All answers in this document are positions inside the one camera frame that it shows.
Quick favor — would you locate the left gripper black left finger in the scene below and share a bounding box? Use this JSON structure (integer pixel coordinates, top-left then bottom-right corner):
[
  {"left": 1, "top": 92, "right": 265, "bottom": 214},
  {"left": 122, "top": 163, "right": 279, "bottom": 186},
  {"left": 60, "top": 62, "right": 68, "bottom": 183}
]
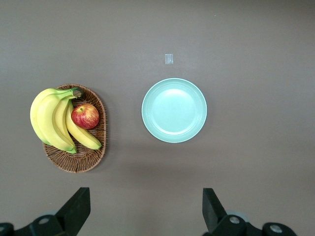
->
[{"left": 0, "top": 187, "right": 91, "bottom": 236}]

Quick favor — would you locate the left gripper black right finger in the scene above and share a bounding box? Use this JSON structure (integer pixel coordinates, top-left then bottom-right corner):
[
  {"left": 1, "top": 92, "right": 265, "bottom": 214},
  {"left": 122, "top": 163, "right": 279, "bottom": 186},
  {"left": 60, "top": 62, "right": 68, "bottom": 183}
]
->
[{"left": 202, "top": 188, "right": 296, "bottom": 236}]

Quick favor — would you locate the pale green round plate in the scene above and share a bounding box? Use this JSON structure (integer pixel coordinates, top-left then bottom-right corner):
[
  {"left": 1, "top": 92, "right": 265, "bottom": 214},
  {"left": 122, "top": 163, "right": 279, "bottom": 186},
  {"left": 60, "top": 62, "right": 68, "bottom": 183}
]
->
[{"left": 141, "top": 78, "right": 208, "bottom": 144}]

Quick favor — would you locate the brown wicker basket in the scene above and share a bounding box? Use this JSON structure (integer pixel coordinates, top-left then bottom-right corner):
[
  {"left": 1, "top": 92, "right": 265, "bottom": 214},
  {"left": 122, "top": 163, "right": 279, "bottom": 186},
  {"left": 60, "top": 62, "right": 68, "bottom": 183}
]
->
[{"left": 42, "top": 84, "right": 107, "bottom": 174}]

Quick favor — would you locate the red yellow apple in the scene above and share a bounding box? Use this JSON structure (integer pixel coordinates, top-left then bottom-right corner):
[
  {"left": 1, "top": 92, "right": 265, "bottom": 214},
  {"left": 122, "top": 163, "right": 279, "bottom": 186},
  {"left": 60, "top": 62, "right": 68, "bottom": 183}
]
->
[{"left": 71, "top": 103, "right": 100, "bottom": 130}]

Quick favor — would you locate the yellow banana bunch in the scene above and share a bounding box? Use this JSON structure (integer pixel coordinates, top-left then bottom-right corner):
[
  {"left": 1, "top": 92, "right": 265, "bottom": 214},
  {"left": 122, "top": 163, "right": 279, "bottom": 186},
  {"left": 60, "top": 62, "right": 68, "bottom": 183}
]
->
[{"left": 30, "top": 87, "right": 102, "bottom": 155}]

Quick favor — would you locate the brown table cover sheet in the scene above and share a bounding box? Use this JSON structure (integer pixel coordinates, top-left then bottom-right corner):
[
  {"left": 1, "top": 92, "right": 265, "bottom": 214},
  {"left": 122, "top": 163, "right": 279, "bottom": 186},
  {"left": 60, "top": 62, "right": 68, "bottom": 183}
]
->
[{"left": 0, "top": 0, "right": 315, "bottom": 236}]

